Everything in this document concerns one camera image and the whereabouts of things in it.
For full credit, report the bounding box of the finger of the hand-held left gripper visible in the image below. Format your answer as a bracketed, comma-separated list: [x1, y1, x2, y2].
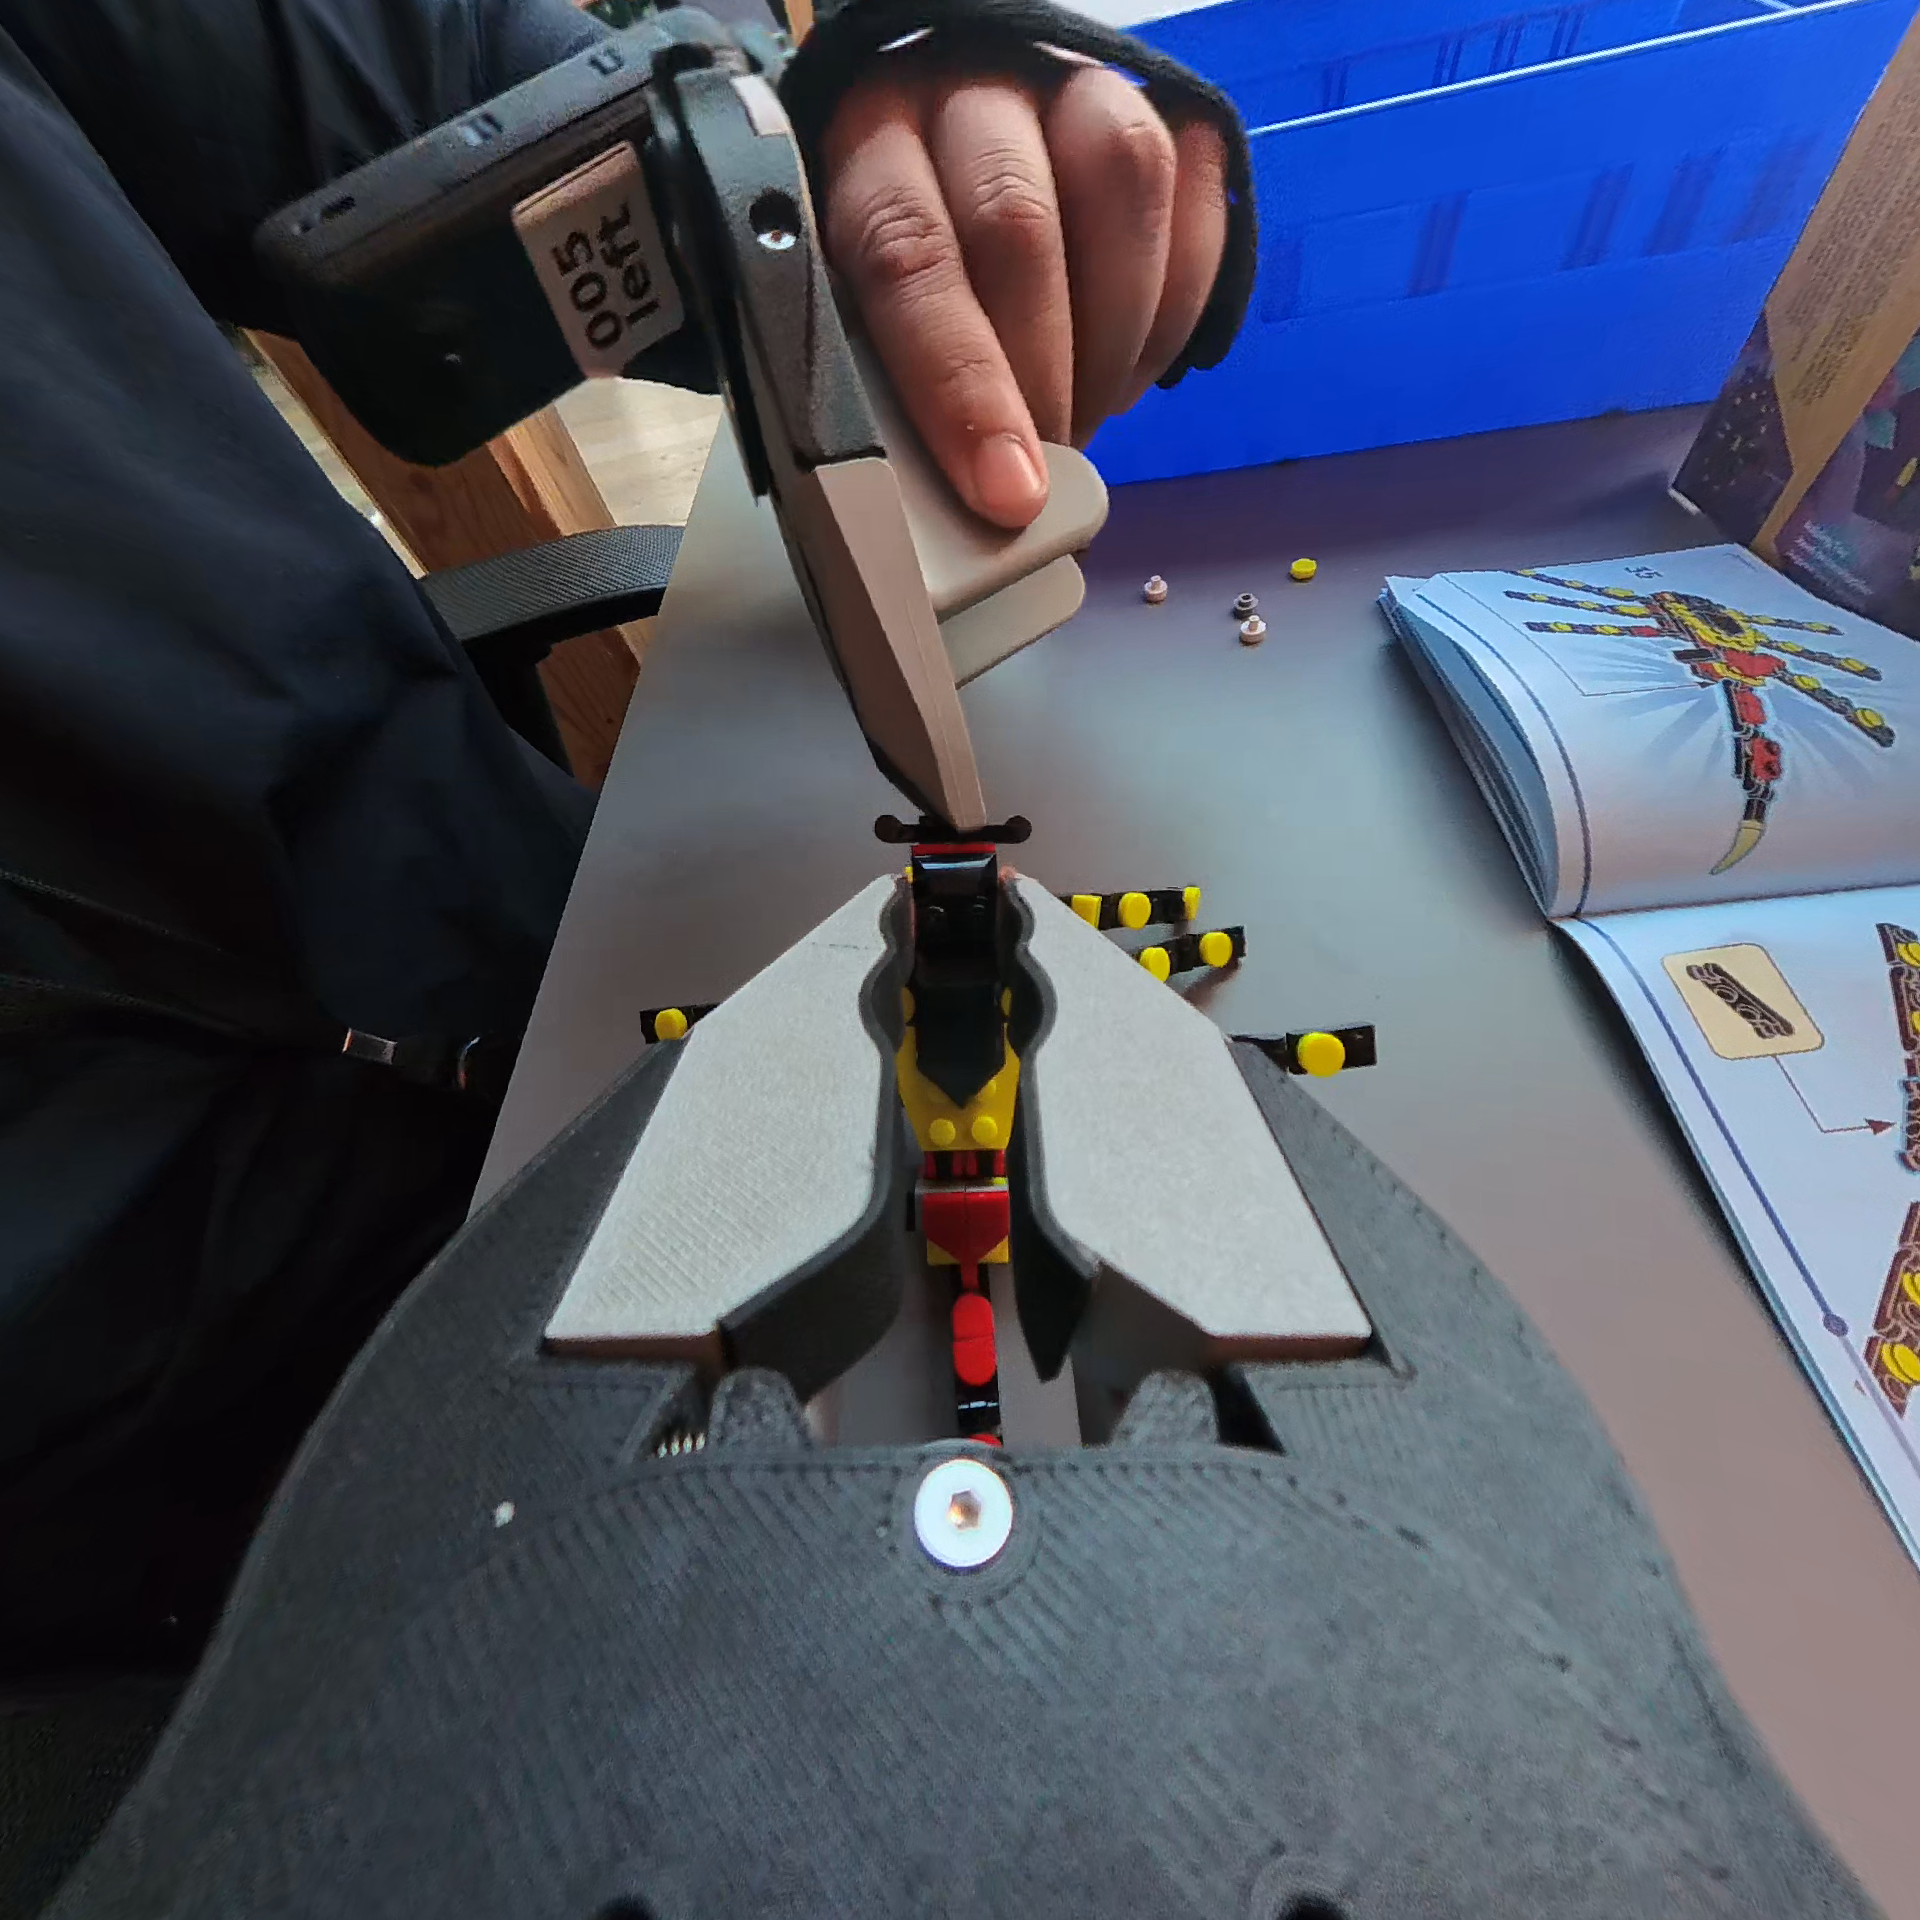
[892, 442, 1113, 689]
[767, 450, 989, 831]

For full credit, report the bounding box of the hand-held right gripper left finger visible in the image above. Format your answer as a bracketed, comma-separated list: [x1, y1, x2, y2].
[545, 874, 921, 1404]

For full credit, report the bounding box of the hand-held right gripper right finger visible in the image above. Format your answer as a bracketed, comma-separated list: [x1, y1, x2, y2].
[1001, 874, 1376, 1385]

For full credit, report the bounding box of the black yellow red lego model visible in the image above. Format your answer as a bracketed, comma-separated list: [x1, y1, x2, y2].
[640, 839, 1379, 1449]

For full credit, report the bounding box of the lego instruction booklet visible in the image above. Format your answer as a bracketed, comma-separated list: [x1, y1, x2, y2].
[1376, 545, 1920, 1568]

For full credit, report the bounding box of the cardboard lego box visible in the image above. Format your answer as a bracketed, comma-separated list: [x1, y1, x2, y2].
[1669, 23, 1920, 641]

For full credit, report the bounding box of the person's left hand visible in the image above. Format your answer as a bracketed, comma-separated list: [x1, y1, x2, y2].
[816, 52, 1221, 531]

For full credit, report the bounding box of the black chair armrest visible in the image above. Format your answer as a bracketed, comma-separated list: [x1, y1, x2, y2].
[428, 527, 684, 648]

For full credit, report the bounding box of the blue plastic crate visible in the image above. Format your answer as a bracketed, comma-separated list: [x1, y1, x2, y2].
[1079, 0, 1920, 489]

